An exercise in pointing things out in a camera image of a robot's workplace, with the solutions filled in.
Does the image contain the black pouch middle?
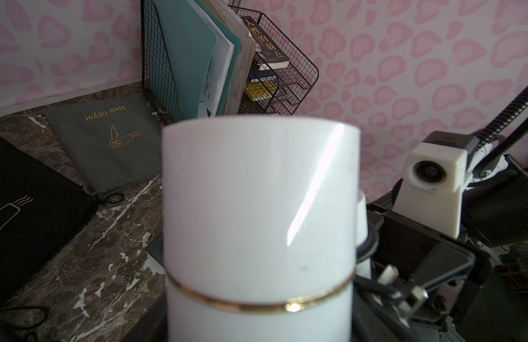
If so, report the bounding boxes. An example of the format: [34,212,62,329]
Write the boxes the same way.
[0,136,98,308]

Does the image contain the yellow striped book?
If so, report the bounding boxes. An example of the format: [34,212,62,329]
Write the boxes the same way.
[244,79,278,102]

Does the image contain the grey hair dryer pouch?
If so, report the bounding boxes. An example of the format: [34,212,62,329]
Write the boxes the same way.
[43,94,161,200]

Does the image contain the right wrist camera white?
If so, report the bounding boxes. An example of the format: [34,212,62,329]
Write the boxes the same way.
[393,131,479,239]

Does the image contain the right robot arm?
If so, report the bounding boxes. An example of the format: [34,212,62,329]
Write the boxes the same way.
[352,85,528,341]

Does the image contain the white hair dryer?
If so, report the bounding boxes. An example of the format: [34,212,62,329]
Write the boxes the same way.
[162,115,361,341]

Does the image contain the black portrait book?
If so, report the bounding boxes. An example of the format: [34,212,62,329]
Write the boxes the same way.
[241,17,291,71]

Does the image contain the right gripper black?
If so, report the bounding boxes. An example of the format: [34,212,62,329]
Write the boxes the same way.
[354,204,491,325]

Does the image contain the beige file folder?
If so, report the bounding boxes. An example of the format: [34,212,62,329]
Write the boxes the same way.
[202,0,255,115]

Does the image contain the green file folder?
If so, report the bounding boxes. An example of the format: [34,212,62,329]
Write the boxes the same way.
[154,1,241,119]

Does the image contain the black wire file rack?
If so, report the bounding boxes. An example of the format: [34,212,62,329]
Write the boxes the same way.
[140,1,319,124]

